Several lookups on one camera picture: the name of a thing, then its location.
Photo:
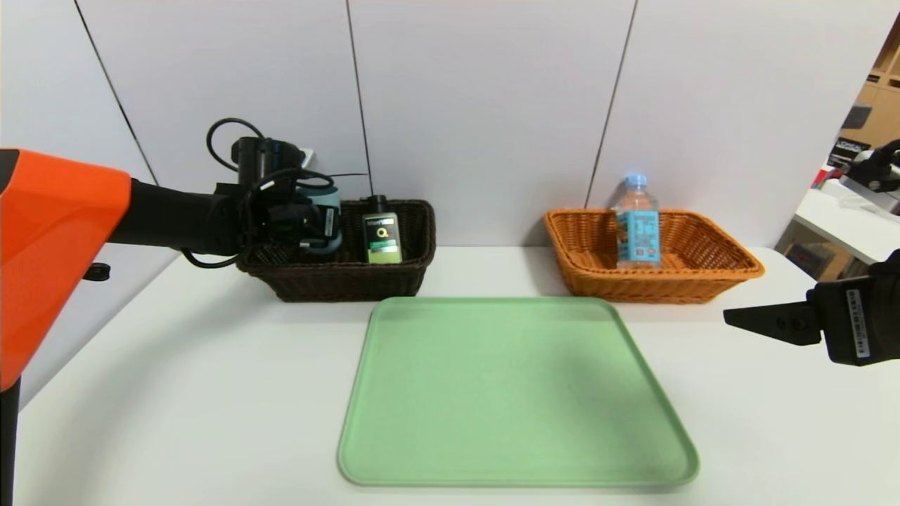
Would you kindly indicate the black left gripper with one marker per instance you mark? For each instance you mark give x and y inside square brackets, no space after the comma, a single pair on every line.
[325,223]

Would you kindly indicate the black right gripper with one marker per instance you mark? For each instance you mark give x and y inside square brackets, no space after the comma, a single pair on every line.
[853,323]

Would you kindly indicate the blue-grey plastic cup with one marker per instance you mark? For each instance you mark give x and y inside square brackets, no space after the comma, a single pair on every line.
[329,200]

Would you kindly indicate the black pump bottle green label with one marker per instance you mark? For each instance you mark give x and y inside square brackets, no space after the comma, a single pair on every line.
[382,242]

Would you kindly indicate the clear water bottle blue cap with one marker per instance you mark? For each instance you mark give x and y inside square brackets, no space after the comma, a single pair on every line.
[636,232]

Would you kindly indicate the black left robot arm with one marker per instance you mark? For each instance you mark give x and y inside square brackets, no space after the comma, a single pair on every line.
[63,232]

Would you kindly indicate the dark brown wicker basket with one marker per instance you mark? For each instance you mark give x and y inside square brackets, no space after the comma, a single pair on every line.
[344,281]

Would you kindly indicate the orange wicker basket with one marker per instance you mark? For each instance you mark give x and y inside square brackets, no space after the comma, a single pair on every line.
[703,253]

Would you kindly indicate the white background table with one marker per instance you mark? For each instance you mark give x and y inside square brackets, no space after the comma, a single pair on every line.
[837,221]

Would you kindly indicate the black printed sign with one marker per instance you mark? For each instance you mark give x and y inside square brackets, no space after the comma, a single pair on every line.
[844,151]

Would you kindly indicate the grey box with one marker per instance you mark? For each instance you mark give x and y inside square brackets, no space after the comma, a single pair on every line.
[856,117]

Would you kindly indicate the wooden shelf unit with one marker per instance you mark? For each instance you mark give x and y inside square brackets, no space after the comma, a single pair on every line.
[884,105]

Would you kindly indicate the light green plastic tray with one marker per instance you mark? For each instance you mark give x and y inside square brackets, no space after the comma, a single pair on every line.
[520,407]

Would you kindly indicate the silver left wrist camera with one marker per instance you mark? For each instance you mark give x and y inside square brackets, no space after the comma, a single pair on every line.
[308,156]

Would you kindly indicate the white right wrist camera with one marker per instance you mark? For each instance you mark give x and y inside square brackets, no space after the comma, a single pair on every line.
[875,169]

